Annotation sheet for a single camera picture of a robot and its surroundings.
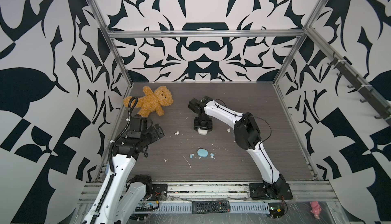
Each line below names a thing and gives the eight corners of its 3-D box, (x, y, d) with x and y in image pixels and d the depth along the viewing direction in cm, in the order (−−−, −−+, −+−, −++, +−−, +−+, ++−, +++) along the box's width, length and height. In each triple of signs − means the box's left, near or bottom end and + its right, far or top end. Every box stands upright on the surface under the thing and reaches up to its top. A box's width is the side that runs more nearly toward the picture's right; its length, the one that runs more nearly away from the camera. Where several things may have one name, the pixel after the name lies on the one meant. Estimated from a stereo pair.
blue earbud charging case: (197, 157, 87) (197, 155, 85) (197, 150, 90) (197, 148, 88) (208, 157, 87) (208, 155, 85) (207, 150, 90) (208, 148, 88)
